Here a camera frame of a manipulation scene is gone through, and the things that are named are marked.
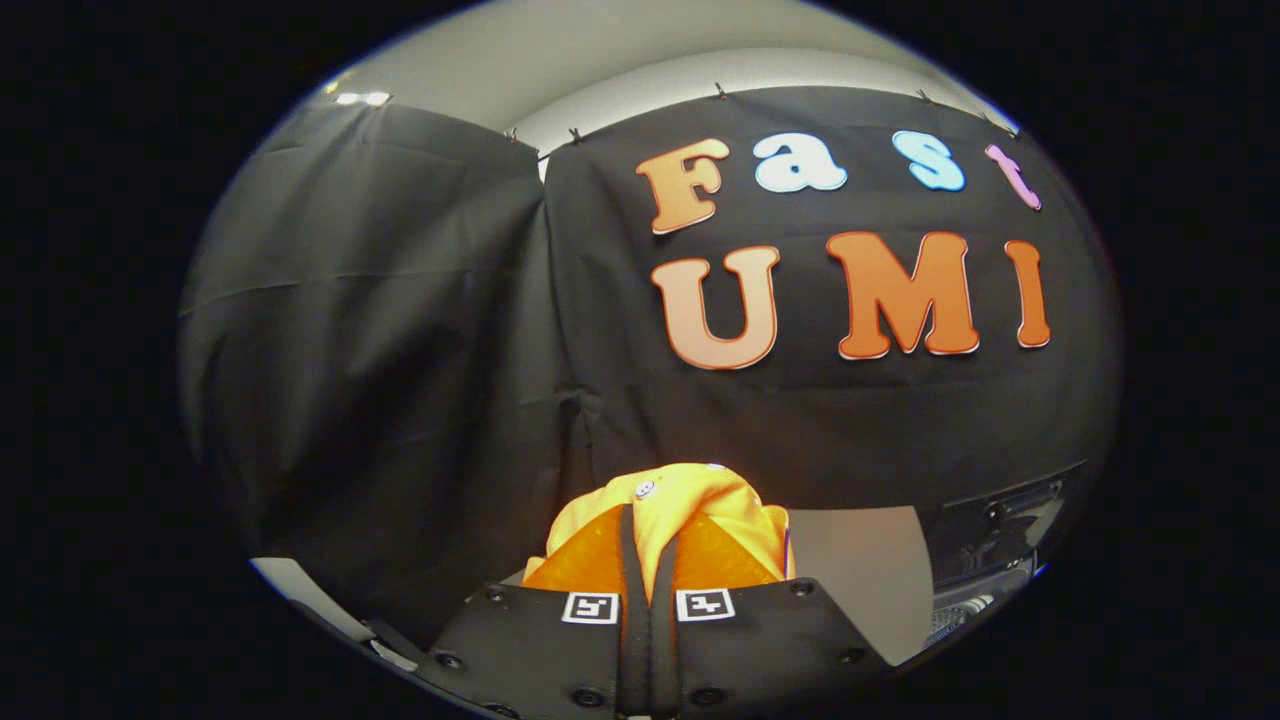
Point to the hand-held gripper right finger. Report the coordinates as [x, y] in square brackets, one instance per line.
[760, 650]

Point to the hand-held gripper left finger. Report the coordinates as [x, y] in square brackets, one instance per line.
[540, 650]

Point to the orange yellow shirt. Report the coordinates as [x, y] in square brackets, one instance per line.
[690, 495]

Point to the dark glass washing machine lid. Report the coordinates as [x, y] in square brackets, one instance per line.
[990, 520]

